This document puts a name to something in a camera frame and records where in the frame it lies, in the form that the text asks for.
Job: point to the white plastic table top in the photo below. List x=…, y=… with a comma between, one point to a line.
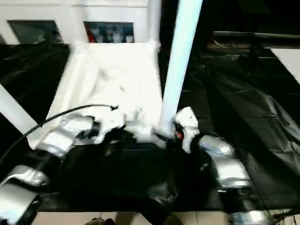
x=105, y=77

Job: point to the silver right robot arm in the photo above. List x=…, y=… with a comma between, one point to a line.
x=229, y=164

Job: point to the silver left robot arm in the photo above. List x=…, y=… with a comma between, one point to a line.
x=58, y=138

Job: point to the black mat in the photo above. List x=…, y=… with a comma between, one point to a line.
x=246, y=105

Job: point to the white flat board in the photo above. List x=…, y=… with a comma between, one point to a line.
x=288, y=63

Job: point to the white cabinet with glass doors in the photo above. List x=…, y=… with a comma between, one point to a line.
x=47, y=11

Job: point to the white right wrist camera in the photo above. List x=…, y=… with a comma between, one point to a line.
x=188, y=119

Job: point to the black rail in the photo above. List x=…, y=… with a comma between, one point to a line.
x=257, y=35

